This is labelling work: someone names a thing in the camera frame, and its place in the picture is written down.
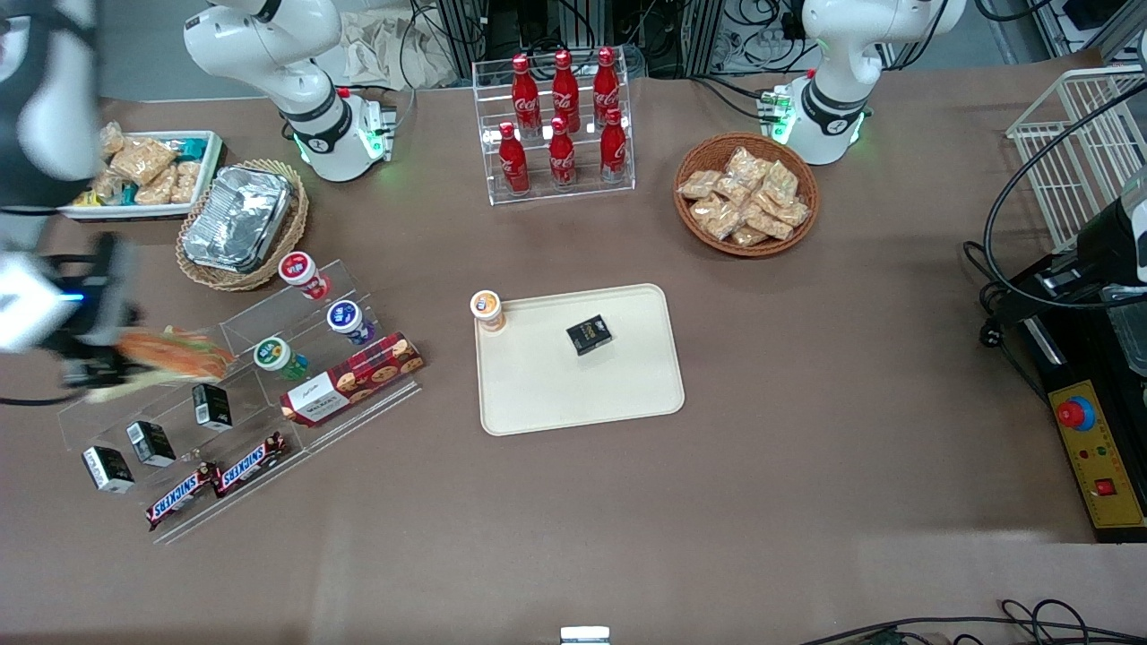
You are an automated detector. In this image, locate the red emergency stop button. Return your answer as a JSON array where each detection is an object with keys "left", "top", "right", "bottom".
[{"left": 1056, "top": 395, "right": 1097, "bottom": 433}]

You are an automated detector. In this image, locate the aluminium foil container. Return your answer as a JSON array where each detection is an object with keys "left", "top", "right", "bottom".
[{"left": 183, "top": 166, "right": 298, "bottom": 274}]

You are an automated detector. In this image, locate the grey rounded food container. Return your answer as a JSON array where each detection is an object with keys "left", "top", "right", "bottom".
[{"left": 1100, "top": 284, "right": 1147, "bottom": 378}]

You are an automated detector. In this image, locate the red tartan cookie box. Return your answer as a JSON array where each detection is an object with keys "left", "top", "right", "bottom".
[{"left": 280, "top": 332, "right": 425, "bottom": 427}]

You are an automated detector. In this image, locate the red lidded cup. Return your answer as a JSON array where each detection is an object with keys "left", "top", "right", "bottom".
[{"left": 278, "top": 252, "right": 331, "bottom": 301}]

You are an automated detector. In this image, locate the crumpled beige plastic sheet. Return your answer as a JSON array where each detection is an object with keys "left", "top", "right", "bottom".
[{"left": 321, "top": 9, "right": 463, "bottom": 90}]

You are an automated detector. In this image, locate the clear acrylic stepped stand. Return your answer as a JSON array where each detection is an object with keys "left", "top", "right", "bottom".
[{"left": 57, "top": 260, "right": 423, "bottom": 546}]

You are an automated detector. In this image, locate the clear acrylic bottle rack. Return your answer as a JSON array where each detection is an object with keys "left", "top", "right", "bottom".
[{"left": 472, "top": 56, "right": 636, "bottom": 207}]

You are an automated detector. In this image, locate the black looping arm cable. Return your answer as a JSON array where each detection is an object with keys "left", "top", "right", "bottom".
[{"left": 982, "top": 81, "right": 1147, "bottom": 311}]

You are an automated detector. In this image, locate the aluminium frame rack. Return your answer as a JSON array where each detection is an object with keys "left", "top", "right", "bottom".
[{"left": 433, "top": 0, "right": 720, "bottom": 80}]

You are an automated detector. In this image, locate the white wire basket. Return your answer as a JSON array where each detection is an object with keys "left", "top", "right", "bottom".
[{"left": 1005, "top": 64, "right": 1147, "bottom": 253}]

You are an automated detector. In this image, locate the blue lidded cup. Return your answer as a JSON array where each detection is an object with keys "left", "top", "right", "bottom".
[{"left": 326, "top": 300, "right": 375, "bottom": 346}]

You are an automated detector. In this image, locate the red Coca-Cola bottle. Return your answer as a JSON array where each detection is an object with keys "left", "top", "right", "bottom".
[
  {"left": 593, "top": 47, "right": 621, "bottom": 126},
  {"left": 498, "top": 122, "right": 530, "bottom": 196},
  {"left": 548, "top": 116, "right": 577, "bottom": 191},
  {"left": 512, "top": 54, "right": 542, "bottom": 137},
  {"left": 552, "top": 49, "right": 581, "bottom": 133},
  {"left": 599, "top": 108, "right": 628, "bottom": 185}
]

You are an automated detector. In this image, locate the white rectangular bin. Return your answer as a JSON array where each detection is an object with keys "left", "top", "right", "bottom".
[{"left": 59, "top": 130, "right": 225, "bottom": 222}]

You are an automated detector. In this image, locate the round wicker basket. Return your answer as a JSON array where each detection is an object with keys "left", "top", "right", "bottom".
[{"left": 674, "top": 133, "right": 821, "bottom": 259}]

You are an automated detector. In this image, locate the green lidded cup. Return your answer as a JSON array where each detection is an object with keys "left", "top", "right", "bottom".
[{"left": 254, "top": 337, "right": 308, "bottom": 380}]

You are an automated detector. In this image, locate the black machine with yellow panel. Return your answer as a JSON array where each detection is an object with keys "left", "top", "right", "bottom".
[{"left": 995, "top": 254, "right": 1147, "bottom": 545}]

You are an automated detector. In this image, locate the looped thin black cable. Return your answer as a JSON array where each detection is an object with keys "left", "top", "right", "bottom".
[{"left": 997, "top": 598, "right": 1092, "bottom": 645}]

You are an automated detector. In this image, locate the oval wicker basket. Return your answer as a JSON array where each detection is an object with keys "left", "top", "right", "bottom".
[{"left": 177, "top": 159, "right": 310, "bottom": 292}]

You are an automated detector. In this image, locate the Snickers chocolate bar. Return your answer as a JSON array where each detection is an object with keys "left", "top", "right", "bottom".
[
  {"left": 212, "top": 432, "right": 288, "bottom": 498},
  {"left": 146, "top": 463, "right": 221, "bottom": 531}
]

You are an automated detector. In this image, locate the small black snack carton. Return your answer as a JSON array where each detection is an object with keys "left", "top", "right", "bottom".
[
  {"left": 125, "top": 421, "right": 177, "bottom": 468},
  {"left": 566, "top": 314, "right": 614, "bottom": 357},
  {"left": 82, "top": 446, "right": 135, "bottom": 495},
  {"left": 192, "top": 383, "right": 234, "bottom": 432}
]

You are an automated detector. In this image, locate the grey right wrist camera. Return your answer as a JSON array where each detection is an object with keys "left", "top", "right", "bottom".
[{"left": 0, "top": 255, "right": 86, "bottom": 352}]

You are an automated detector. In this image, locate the cream plastic serving tray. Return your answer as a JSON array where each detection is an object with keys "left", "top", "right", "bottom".
[{"left": 474, "top": 284, "right": 686, "bottom": 437}]

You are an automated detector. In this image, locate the black arm base cable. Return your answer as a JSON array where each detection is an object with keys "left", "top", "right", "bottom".
[
  {"left": 387, "top": 0, "right": 449, "bottom": 137},
  {"left": 688, "top": 73, "right": 782, "bottom": 123}
]

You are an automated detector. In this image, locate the orange lidded cup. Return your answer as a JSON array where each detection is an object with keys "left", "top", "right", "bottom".
[{"left": 470, "top": 290, "right": 508, "bottom": 334}]

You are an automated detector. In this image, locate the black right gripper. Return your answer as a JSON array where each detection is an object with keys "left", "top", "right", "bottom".
[{"left": 56, "top": 235, "right": 149, "bottom": 388}]

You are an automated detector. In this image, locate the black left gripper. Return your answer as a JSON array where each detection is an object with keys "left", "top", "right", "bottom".
[{"left": 1078, "top": 199, "right": 1142, "bottom": 288}]

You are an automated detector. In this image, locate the black machine power cable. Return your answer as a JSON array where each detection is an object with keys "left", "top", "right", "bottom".
[{"left": 962, "top": 239, "right": 1033, "bottom": 350}]

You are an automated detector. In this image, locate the long black cable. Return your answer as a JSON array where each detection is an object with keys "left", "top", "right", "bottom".
[{"left": 796, "top": 615, "right": 1147, "bottom": 645}]

